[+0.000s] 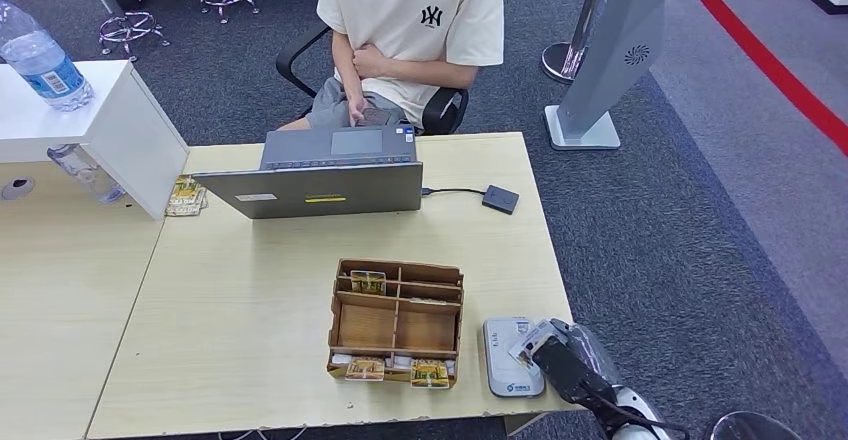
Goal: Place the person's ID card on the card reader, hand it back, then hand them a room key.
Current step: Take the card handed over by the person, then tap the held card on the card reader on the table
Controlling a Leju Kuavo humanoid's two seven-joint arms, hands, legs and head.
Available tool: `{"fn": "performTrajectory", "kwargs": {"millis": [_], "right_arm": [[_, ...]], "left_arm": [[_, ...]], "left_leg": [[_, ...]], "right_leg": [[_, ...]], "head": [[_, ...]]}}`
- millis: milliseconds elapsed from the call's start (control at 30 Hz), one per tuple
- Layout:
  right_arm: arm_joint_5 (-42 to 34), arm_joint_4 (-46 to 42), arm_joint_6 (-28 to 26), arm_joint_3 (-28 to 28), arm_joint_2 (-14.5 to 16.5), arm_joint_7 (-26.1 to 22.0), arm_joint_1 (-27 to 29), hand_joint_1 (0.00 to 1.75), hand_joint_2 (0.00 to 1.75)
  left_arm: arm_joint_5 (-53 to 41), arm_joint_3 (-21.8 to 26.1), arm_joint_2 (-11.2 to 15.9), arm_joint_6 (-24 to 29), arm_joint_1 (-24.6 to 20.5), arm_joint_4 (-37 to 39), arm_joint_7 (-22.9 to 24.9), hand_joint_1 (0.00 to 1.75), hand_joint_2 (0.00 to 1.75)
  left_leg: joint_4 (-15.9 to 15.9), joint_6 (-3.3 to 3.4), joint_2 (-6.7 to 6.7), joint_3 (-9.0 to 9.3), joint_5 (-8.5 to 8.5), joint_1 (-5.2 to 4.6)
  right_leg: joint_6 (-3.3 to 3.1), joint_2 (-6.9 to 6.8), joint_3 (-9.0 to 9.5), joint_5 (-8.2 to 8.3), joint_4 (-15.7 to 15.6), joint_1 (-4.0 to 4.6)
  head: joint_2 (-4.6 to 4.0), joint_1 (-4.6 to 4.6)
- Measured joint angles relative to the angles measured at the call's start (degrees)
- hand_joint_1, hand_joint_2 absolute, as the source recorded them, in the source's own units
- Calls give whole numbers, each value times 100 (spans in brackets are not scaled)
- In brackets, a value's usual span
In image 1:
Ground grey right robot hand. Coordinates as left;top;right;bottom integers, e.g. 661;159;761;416
529;317;624;418

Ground person's right hand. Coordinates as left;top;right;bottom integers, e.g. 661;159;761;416
345;92;371;127

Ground person's left hand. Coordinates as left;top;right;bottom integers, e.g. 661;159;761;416
351;44;389;81

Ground white ID card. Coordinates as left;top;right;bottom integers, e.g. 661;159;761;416
508;319;556;368

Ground person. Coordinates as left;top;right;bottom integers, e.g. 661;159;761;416
278;0;506;132

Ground white card reader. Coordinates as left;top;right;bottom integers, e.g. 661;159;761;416
482;316;547;399

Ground yellow patterned key card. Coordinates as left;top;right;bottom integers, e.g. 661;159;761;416
344;356;386;383
409;359;452;390
349;269;388;297

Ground stack of yellow key cards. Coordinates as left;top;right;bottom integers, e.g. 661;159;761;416
164;175;209;218

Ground wooden card organizer box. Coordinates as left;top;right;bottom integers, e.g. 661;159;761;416
326;258;465;391

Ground black office chair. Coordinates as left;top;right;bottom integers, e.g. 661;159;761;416
275;24;470;137

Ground grey laptop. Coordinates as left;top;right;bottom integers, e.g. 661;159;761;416
192;125;425;221

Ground small black USB device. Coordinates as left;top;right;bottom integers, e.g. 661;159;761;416
481;184;521;216

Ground round glossy grey dome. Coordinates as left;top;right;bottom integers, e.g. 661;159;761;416
710;411;803;440

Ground white desk shelf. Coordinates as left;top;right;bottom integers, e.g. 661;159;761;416
0;59;190;221

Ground grey kiosk stand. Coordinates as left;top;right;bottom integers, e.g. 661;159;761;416
543;0;668;152

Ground clear water bottle blue label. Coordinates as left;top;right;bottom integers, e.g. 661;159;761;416
0;0;95;112

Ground red floor tape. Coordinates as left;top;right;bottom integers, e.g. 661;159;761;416
669;0;848;159

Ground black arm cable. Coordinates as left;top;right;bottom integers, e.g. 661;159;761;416
582;383;690;440

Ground chrome stanchion post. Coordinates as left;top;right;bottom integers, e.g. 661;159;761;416
541;0;614;86

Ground thin white cable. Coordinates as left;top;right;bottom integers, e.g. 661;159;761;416
218;427;309;440

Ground grey desk cable grommet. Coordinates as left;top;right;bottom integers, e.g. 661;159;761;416
1;176;36;201

